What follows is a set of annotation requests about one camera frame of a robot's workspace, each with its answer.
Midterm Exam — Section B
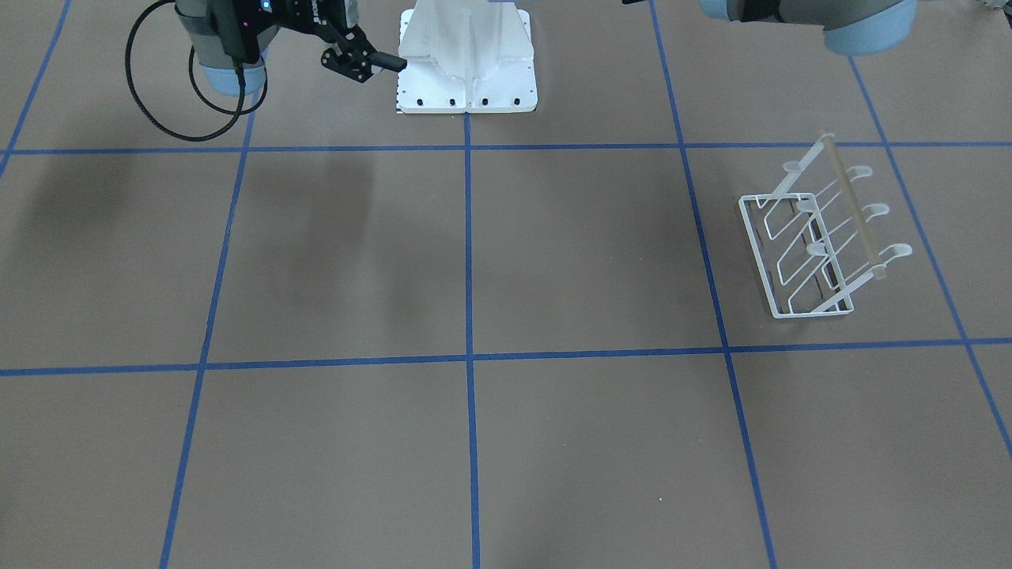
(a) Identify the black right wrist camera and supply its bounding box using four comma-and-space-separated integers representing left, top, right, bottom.
207, 1, 278, 64

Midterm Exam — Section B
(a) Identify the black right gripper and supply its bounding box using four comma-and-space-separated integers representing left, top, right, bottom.
274, 1, 408, 83

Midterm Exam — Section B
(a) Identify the white wire cup holder rack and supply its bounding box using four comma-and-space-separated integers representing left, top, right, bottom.
737, 130, 913, 320

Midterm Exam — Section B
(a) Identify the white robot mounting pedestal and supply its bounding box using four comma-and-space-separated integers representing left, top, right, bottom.
395, 1, 538, 115

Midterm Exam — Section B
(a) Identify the black camera cable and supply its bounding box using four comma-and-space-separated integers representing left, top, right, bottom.
124, 0, 270, 143

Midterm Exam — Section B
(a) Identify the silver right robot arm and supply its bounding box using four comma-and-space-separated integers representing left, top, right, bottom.
174, 1, 407, 97

